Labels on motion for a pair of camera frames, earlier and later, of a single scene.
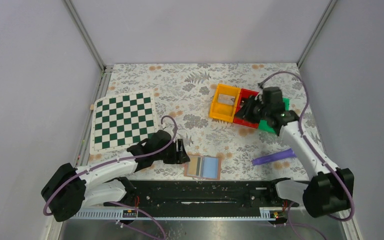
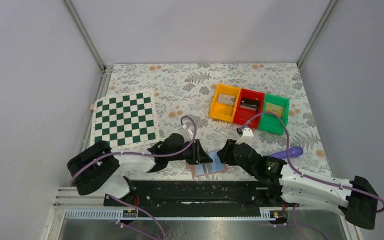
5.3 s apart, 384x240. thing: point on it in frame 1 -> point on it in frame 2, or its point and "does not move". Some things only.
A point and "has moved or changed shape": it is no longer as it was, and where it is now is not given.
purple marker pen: [285, 154] does not move
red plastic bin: [243, 94] does not move
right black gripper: [251, 108] -> [230, 150]
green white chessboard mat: [122, 120] does not move
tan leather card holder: [203, 167] has moved or changed shape
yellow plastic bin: [224, 102] does not move
